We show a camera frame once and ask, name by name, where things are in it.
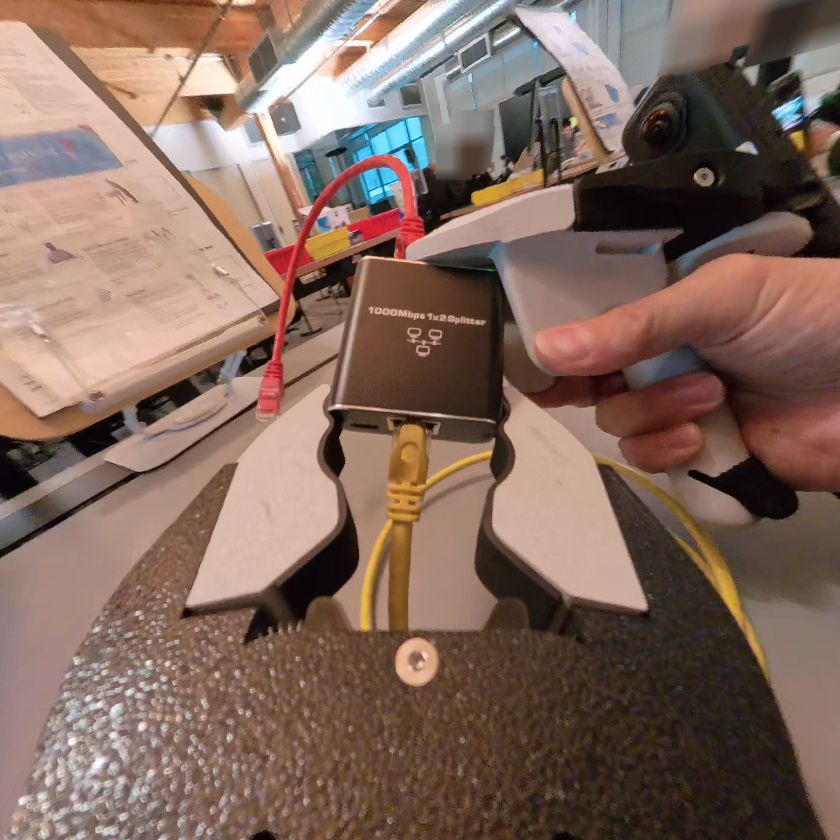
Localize yellow plastic bin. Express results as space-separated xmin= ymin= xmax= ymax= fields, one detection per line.
xmin=305 ymin=230 xmax=361 ymax=260

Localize printed instruction sheet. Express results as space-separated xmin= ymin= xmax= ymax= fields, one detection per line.
xmin=0 ymin=23 xmax=280 ymax=417

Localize silver ceiling ventilation ducts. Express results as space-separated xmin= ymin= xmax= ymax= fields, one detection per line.
xmin=236 ymin=0 xmax=578 ymax=112

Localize wooden document stand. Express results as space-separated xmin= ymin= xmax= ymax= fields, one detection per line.
xmin=518 ymin=7 xmax=637 ymax=158

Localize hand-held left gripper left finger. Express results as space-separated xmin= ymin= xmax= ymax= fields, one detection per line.
xmin=184 ymin=385 xmax=361 ymax=613

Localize red network cable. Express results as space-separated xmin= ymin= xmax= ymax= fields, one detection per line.
xmin=256 ymin=155 xmax=427 ymax=421

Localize person's right hand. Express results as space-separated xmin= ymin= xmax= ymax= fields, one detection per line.
xmin=525 ymin=255 xmax=840 ymax=493

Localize black network splitter box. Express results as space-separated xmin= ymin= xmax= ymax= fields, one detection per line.
xmin=326 ymin=256 xmax=506 ymax=444

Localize yellow network cable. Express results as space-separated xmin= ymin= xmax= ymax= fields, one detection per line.
xmin=360 ymin=422 xmax=769 ymax=680

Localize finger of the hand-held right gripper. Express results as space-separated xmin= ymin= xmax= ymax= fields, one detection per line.
xmin=405 ymin=184 xmax=578 ymax=270
xmin=495 ymin=228 xmax=683 ymax=395

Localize grey desk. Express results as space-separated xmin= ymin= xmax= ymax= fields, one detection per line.
xmin=0 ymin=315 xmax=840 ymax=840

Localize instruction sheet on stand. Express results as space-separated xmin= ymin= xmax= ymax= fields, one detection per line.
xmin=0 ymin=20 xmax=296 ymax=473

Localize red plastic bin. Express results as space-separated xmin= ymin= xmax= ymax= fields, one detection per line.
xmin=348 ymin=211 xmax=401 ymax=245
xmin=264 ymin=246 xmax=315 ymax=280

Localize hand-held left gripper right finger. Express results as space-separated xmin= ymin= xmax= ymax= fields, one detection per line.
xmin=476 ymin=395 xmax=651 ymax=632

